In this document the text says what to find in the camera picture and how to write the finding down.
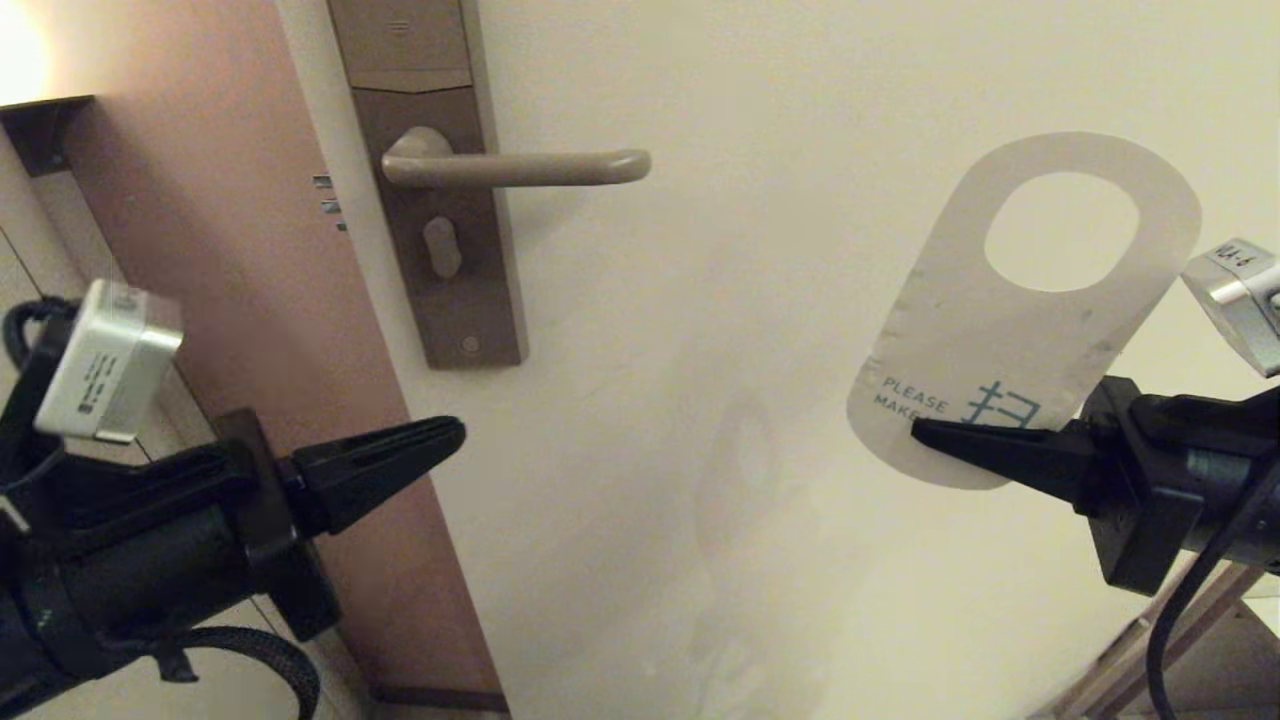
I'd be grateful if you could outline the black right camera bracket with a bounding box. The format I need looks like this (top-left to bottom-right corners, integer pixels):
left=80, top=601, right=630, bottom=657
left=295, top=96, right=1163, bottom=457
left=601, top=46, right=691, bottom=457
left=1130, top=385, right=1280, bottom=461

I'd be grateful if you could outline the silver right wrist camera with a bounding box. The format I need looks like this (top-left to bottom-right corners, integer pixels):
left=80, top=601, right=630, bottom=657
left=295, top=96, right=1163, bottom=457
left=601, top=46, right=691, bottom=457
left=1181, top=238, right=1280, bottom=378

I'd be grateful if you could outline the metal door latch plate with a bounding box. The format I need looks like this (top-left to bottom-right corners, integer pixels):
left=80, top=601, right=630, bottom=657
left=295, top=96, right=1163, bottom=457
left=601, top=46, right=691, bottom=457
left=313, top=174, right=349, bottom=233

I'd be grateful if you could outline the pink-brown door frame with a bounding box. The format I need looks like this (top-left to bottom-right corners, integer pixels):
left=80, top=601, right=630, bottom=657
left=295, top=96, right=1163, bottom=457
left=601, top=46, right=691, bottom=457
left=30, top=0, right=509, bottom=713

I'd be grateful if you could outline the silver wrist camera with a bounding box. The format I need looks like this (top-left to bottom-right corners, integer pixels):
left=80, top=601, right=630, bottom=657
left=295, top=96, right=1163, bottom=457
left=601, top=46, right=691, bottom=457
left=1181, top=238, right=1280, bottom=378
left=33, top=279, right=186, bottom=445

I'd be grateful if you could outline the bronze door lock plate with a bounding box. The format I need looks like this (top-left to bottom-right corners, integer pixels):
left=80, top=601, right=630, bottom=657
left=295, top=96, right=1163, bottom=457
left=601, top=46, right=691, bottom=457
left=327, top=0, right=529, bottom=370

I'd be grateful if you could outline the cream door panel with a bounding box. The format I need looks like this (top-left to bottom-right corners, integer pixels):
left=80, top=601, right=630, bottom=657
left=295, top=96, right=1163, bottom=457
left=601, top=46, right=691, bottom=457
left=275, top=0, right=1280, bottom=720

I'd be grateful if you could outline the black left camera bracket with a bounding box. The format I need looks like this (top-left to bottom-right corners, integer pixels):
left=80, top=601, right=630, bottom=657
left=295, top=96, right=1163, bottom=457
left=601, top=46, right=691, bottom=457
left=0, top=297, right=241, bottom=576

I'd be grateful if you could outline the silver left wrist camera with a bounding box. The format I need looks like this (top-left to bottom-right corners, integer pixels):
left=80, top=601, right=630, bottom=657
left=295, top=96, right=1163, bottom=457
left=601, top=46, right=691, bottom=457
left=33, top=279, right=186, bottom=445

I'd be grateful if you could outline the black braided left cable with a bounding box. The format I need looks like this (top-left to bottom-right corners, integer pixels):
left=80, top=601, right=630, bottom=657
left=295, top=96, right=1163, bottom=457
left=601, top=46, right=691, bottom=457
left=150, top=625, right=321, bottom=720

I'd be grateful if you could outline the blue and white door hanger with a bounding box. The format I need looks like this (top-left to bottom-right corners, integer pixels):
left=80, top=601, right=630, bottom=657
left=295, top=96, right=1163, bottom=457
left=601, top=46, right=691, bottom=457
left=846, top=131, right=1203, bottom=492

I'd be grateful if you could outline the bronze door handle lever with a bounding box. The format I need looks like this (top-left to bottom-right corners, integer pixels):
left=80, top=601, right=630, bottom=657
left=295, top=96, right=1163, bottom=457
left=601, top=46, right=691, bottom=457
left=381, top=127, right=653, bottom=190

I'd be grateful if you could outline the black camera bracket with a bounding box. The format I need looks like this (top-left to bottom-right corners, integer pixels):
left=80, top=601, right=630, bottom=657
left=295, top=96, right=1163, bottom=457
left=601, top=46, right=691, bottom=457
left=0, top=297, right=241, bottom=576
left=1130, top=385, right=1280, bottom=461

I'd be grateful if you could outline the brown wooden frame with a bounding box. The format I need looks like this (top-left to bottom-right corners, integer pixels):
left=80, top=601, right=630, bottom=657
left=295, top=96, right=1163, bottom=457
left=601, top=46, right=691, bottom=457
left=1040, top=560, right=1280, bottom=720

